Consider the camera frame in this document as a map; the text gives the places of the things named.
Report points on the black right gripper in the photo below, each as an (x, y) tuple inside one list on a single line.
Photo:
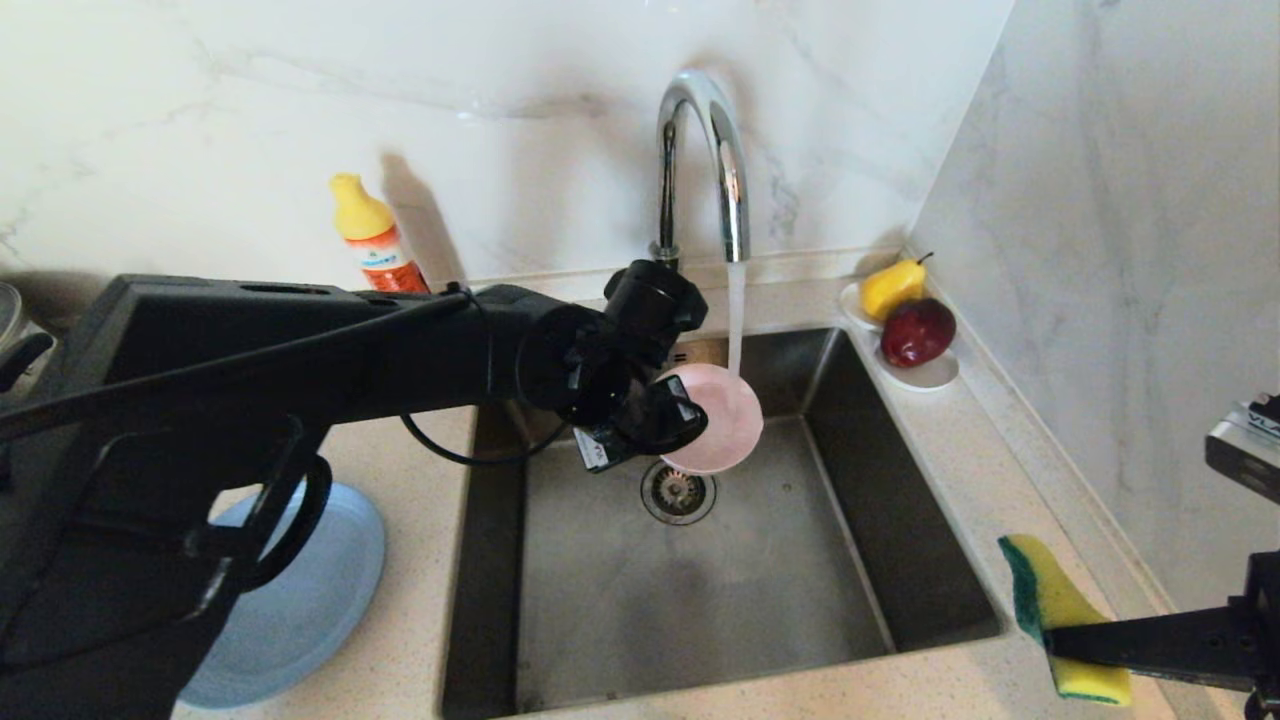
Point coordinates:
[(1268, 630)]

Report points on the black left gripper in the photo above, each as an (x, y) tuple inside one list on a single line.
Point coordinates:
[(600, 370)]

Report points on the pink plastic bowl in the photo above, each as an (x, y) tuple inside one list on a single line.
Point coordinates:
[(725, 420)]

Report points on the yellow green sponge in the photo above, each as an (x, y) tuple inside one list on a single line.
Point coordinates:
[(1050, 590)]

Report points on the orange dish soap bottle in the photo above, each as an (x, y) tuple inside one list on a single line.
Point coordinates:
[(375, 245)]

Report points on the blue round plate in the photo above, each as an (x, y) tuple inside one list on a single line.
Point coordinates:
[(310, 590)]

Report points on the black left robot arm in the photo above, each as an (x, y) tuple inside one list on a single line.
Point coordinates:
[(250, 360)]

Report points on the metal sink drain strainer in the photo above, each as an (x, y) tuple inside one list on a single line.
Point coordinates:
[(678, 495)]

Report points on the stainless steel sink basin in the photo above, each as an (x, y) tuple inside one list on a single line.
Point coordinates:
[(700, 600)]

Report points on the chrome gooseneck faucet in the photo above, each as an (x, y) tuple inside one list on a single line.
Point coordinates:
[(735, 170)]

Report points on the yellow pear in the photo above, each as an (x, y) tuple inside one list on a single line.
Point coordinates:
[(890, 288)]

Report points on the dark red apple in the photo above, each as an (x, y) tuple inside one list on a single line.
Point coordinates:
[(915, 332)]

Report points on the small white fruit dish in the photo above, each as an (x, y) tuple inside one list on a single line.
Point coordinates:
[(930, 378)]

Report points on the steel cooking pot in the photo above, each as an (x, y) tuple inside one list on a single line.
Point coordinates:
[(15, 330)]

